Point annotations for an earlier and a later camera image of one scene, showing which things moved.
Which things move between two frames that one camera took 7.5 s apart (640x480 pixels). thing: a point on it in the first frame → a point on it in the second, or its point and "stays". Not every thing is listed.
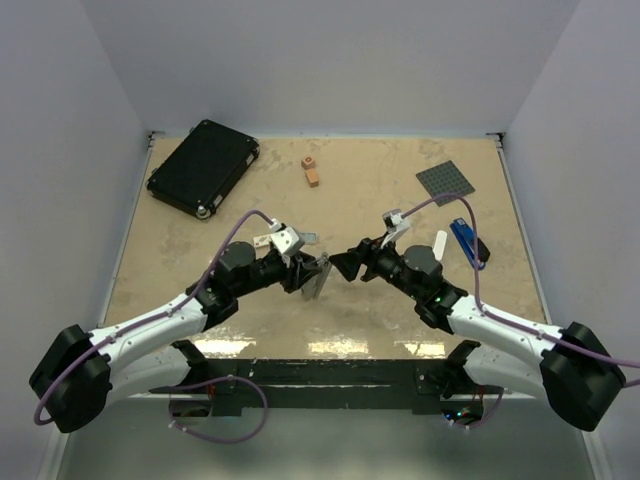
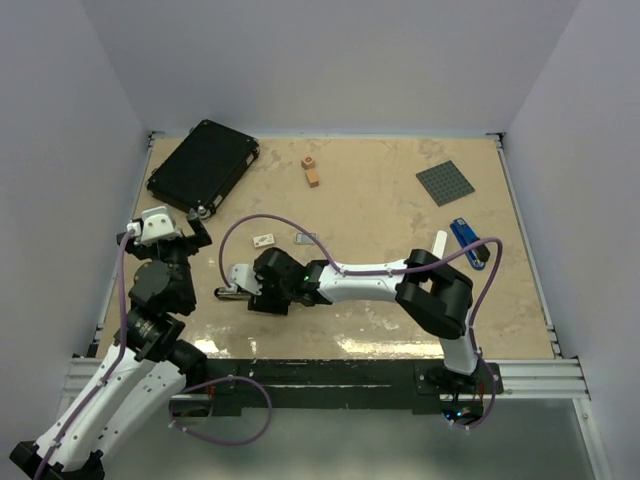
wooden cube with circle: [308, 163] stays
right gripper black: [368, 254] → [267, 302]
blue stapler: [464, 234] stays
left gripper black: [295, 276] → [193, 242]
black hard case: [205, 168] stays
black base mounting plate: [419, 384] stays
